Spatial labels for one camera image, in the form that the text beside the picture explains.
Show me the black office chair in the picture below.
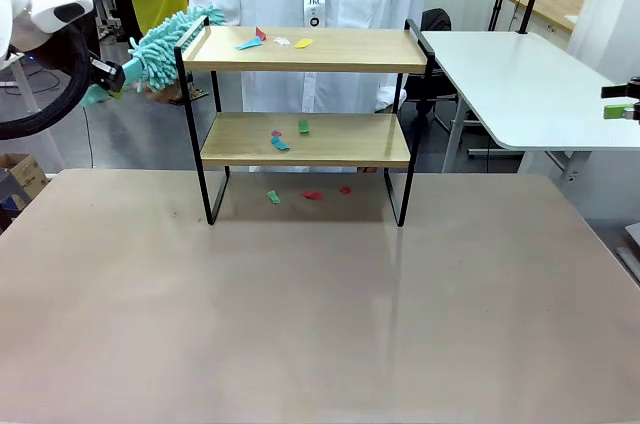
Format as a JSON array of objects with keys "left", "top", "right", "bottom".
[{"left": 403, "top": 7, "right": 484, "bottom": 158}]

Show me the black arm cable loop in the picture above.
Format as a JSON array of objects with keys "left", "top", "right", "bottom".
[{"left": 0, "top": 23, "right": 94, "bottom": 141}]

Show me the large white table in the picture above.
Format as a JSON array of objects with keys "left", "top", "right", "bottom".
[{"left": 418, "top": 31, "right": 640, "bottom": 186}]

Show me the two-tier wood metal shelf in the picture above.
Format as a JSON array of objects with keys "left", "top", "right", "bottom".
[{"left": 173, "top": 15, "right": 437, "bottom": 228}]

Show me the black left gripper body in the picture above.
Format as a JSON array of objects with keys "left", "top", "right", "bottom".
[{"left": 88, "top": 57, "right": 127, "bottom": 92}]

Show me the white name badge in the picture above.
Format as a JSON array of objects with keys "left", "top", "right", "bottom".
[{"left": 302, "top": 0, "right": 327, "bottom": 29}]

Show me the teal microfibre duster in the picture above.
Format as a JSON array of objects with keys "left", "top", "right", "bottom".
[{"left": 79, "top": 4, "right": 225, "bottom": 108}]

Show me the wooden top table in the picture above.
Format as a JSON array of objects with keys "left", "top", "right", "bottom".
[{"left": 497, "top": 0, "right": 587, "bottom": 33}]

